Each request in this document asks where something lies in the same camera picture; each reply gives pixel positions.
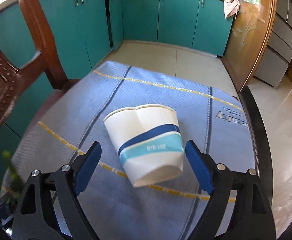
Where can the teal kitchen cabinets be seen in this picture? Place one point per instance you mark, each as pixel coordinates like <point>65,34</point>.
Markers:
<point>102,25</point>

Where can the dark green vegetable leaves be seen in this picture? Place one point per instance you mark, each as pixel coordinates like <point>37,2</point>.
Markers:
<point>16,185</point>

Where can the pink hanging towel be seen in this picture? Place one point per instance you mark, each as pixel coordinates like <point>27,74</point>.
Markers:
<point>231,8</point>

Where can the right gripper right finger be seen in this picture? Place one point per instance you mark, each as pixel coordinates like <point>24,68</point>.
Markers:
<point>252,216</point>

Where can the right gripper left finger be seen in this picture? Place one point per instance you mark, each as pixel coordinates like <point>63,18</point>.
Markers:
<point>35,216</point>

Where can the white blue paper cup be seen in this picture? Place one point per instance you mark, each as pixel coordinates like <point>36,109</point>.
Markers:
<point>148,142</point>

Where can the wooden glass sliding door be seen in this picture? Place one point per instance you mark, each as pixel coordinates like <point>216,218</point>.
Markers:
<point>248,40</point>

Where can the blue placemat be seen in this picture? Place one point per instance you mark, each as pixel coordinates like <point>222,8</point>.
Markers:
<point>211,118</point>

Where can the grey refrigerator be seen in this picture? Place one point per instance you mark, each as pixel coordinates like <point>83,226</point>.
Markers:
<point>278,53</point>

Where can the carved wooden chair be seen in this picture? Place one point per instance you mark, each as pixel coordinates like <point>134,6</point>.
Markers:
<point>17,48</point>

